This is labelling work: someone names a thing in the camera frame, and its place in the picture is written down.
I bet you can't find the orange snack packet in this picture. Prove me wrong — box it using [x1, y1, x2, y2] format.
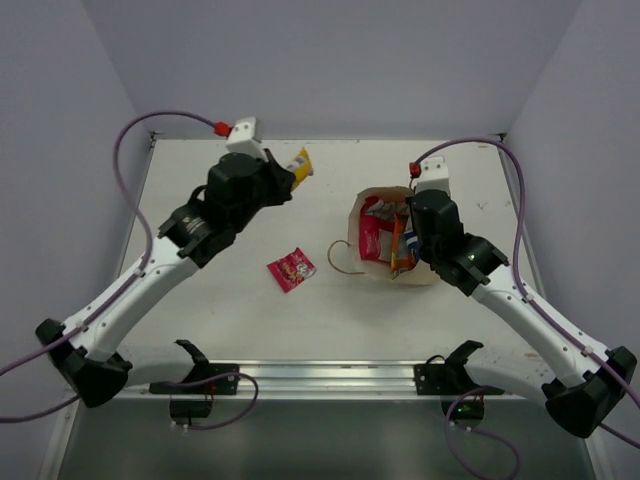
[390, 213, 417, 279]

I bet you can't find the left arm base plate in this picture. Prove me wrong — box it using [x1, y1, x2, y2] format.
[149, 340, 258, 432]

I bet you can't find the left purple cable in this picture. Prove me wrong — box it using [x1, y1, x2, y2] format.
[0, 110, 229, 431]

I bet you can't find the red candy packet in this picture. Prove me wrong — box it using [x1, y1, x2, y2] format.
[267, 248, 317, 293]

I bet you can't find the purple cable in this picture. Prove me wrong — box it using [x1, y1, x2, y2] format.
[408, 138, 640, 476]
[0, 110, 229, 431]

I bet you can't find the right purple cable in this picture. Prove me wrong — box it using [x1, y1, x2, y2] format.
[408, 138, 640, 476]

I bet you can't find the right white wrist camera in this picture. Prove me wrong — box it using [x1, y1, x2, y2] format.
[414, 156, 450, 195]

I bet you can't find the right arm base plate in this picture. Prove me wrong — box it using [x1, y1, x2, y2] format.
[413, 340, 505, 428]

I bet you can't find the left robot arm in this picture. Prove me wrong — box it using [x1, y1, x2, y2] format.
[36, 151, 300, 408]

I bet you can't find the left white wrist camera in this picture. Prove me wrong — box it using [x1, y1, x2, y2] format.
[225, 117, 266, 160]

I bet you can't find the beige paper bag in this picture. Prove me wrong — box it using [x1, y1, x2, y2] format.
[327, 186, 438, 287]

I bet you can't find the yellow snack bar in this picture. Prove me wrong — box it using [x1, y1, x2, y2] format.
[286, 148, 314, 191]

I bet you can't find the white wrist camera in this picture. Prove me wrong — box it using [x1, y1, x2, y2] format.
[414, 156, 450, 195]
[225, 117, 266, 160]

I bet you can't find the aluminium mounting rail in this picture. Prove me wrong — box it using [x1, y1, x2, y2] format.
[114, 358, 546, 401]

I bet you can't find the blue Doritos bag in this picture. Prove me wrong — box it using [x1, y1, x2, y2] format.
[404, 231, 420, 260]

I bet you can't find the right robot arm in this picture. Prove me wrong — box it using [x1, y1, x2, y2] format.
[407, 189, 639, 438]

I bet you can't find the pink white snack bag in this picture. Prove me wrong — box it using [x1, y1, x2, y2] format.
[358, 196, 408, 264]

